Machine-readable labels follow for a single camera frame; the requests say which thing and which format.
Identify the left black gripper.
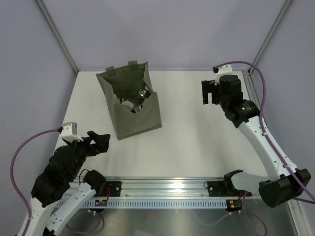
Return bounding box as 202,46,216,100
65,131,110,180

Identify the white square lotion bottle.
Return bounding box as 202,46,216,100
121,100,134,111

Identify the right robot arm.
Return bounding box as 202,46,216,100
201,74,311,208

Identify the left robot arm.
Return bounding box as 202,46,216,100
9,125,110,236

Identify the olive green canvas bag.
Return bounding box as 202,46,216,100
96,60,162,140

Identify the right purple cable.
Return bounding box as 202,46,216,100
213,60,315,234

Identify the purple cable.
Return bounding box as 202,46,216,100
213,60,315,234
9,127,62,234

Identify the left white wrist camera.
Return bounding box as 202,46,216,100
60,122,83,143

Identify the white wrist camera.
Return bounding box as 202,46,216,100
213,64,232,86
60,122,83,143

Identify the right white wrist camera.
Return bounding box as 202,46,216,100
213,64,232,86

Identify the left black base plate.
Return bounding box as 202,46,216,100
94,180,122,197

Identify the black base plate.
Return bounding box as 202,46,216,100
204,180,245,197
94,180,122,197

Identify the aluminium mounting rail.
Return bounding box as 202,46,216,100
106,174,269,199

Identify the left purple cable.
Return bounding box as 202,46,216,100
9,127,62,234

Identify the white slotted cable duct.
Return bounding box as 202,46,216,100
80,199,227,209

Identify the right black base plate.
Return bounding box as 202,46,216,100
204,180,245,197

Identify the right aluminium frame post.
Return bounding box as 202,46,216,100
252,0,295,67

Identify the aluminium frame post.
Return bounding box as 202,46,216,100
34,0,79,76
252,0,295,67

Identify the left aluminium frame post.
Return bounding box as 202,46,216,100
34,0,79,76

